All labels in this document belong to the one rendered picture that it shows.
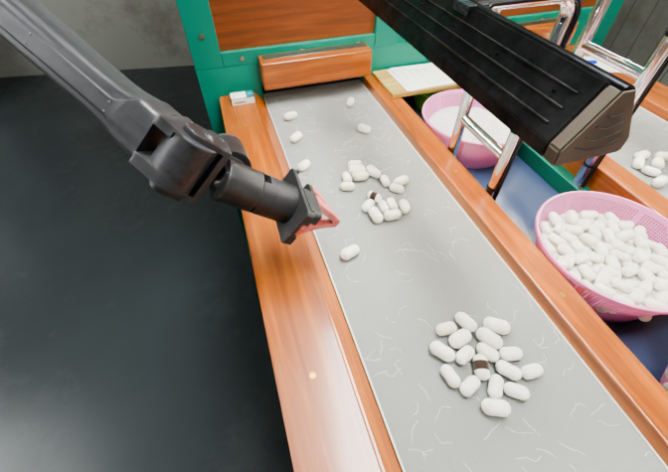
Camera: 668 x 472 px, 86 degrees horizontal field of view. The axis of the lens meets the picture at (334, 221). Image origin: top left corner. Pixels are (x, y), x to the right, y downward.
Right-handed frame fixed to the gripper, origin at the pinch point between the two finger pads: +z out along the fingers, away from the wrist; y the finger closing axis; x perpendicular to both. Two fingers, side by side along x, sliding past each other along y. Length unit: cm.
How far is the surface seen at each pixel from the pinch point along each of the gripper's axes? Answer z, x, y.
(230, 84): -7, 10, 59
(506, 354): 18.2, -5.7, -24.6
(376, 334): 7.1, 5.7, -15.9
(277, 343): -5.5, 12.9, -14.3
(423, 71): 37, -25, 55
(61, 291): -20, 124, 69
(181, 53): 12, 82, 271
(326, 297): 1.4, 7.8, -9.0
